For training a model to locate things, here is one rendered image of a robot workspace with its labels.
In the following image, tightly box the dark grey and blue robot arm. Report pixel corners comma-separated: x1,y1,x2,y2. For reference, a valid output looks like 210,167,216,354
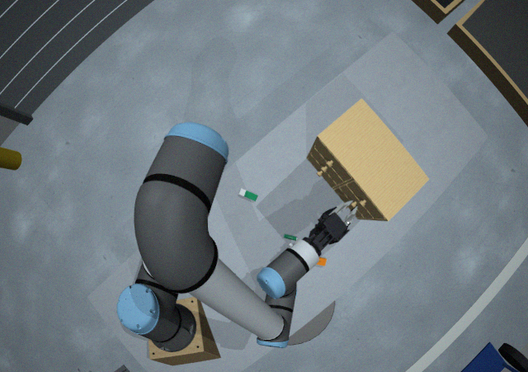
117,122,319,352

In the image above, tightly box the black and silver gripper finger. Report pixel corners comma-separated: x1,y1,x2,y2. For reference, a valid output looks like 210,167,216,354
343,206,357,227
318,200,353,222

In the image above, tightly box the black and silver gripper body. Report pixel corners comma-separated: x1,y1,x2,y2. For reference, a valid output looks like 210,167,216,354
303,213,350,256

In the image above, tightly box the green and white eraser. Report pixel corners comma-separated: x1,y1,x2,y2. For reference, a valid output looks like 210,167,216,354
239,188,257,201

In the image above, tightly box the tan wooden drawer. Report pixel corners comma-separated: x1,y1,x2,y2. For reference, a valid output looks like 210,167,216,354
311,148,344,185
340,185,373,219
308,154,337,188
335,187,364,218
347,181,385,219
315,139,352,181

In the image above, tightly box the tan wooden chest of drawers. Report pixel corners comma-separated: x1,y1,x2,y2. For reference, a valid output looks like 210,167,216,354
307,98,429,221

